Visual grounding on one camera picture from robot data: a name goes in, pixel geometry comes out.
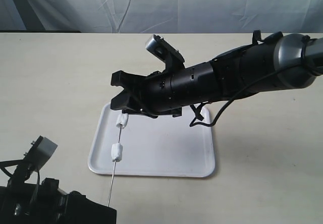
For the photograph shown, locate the white marshmallow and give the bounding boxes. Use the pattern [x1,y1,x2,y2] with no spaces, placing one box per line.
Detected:
[111,143,123,162]
[116,113,129,129]

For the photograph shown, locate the grey backdrop curtain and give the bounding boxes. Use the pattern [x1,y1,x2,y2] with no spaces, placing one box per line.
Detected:
[1,0,322,33]

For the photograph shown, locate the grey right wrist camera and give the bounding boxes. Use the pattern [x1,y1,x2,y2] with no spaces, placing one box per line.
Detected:
[145,34,185,72]

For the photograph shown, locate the thin metal skewer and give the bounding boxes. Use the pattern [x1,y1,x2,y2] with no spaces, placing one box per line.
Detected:
[107,128,122,207]

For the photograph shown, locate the white plastic tray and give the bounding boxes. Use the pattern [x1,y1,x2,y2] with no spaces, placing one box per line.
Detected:
[88,104,216,178]

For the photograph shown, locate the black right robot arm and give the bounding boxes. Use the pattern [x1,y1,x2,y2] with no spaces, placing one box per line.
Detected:
[110,30,322,119]

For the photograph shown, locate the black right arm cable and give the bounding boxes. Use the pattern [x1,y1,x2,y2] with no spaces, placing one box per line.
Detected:
[189,36,323,128]

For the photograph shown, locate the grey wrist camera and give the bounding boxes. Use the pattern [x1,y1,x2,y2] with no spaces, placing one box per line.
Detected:
[23,136,58,170]
[145,34,185,72]

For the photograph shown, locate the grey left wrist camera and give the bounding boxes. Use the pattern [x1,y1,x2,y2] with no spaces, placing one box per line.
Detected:
[23,136,58,170]

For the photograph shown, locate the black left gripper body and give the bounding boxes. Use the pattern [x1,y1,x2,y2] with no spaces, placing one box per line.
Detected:
[1,178,117,223]

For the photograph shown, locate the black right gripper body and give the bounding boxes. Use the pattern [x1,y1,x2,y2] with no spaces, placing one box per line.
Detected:
[122,69,184,119]

